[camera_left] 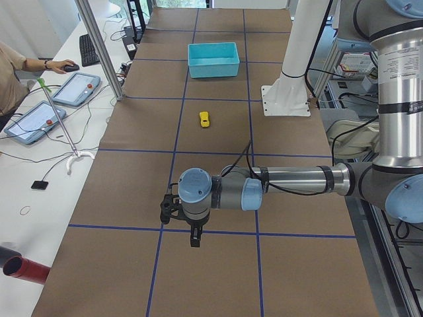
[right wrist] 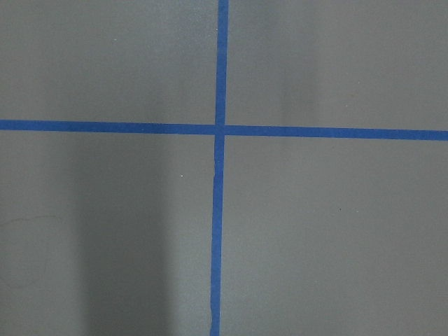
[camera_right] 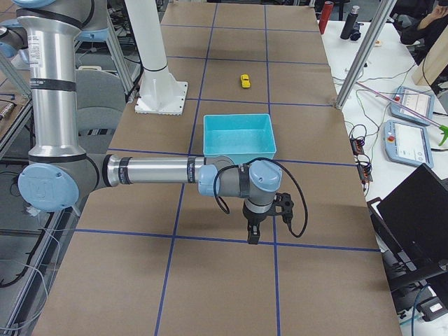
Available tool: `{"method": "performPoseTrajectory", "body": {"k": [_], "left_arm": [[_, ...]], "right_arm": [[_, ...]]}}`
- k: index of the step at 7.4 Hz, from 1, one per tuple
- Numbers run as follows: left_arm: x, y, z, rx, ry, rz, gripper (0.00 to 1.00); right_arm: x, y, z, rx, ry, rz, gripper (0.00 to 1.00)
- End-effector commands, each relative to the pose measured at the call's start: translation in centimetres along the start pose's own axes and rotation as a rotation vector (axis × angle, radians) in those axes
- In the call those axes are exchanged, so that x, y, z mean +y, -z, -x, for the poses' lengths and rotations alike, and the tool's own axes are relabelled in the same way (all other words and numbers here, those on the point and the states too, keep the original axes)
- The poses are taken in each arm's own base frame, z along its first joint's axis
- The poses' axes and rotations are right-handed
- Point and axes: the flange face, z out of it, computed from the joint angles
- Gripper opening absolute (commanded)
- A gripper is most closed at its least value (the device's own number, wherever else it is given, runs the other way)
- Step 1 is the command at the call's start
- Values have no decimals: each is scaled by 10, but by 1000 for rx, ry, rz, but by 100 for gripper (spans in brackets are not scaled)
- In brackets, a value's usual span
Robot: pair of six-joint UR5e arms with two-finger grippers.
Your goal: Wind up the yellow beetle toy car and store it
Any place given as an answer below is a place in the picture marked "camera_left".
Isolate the yellow beetle toy car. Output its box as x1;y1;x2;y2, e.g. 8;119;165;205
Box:
199;111;210;128

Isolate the small black square device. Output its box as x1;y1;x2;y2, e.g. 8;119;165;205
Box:
31;180;48;190

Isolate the white camera stand pole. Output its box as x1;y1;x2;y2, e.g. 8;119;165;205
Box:
261;0;332;117

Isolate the far teach pendant tablet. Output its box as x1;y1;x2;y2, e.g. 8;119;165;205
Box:
52;72;100;108

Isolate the aluminium frame post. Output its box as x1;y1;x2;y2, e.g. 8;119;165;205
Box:
75;0;124;101

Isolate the red cylinder bottle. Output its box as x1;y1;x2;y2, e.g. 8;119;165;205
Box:
3;256;50;285

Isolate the near teach pendant tablet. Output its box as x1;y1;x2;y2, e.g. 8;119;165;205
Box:
4;100;59;145

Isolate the operator hand on mouse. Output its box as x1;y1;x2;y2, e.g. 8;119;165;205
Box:
45;59;75;74

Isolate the teal plastic bin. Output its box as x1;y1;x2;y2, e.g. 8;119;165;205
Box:
188;42;240;79

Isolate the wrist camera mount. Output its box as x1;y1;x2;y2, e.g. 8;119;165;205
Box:
160;194;186;225

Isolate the black computer mouse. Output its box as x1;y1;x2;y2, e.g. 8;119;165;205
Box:
63;63;79;73

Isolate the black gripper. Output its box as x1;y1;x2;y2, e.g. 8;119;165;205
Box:
186;216;209;248

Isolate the teach pendant tablet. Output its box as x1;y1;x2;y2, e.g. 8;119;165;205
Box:
4;100;59;145
52;72;100;108

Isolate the black keyboard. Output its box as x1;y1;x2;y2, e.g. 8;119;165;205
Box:
79;34;100;67

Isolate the reacher grabber stick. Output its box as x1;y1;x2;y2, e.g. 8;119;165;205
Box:
37;77;95;176

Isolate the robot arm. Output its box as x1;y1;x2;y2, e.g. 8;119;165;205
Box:
176;1;422;247

